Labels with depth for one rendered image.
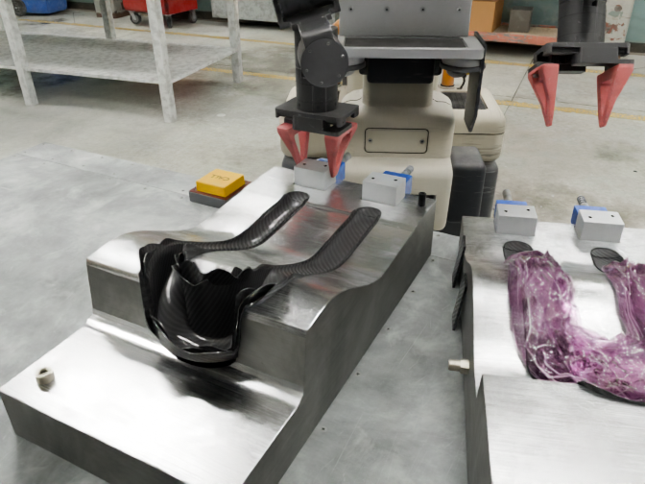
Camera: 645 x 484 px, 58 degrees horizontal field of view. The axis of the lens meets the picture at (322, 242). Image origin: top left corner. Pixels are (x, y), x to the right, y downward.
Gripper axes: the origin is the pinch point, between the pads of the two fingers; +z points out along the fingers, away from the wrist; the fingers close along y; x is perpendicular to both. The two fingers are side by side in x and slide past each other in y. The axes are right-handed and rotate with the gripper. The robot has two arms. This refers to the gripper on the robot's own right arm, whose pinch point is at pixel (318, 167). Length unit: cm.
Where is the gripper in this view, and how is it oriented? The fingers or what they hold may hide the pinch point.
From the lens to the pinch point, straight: 86.0
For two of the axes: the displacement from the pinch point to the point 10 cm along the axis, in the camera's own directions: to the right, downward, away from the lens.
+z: 0.1, 8.7, 5.0
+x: 4.6, -4.5, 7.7
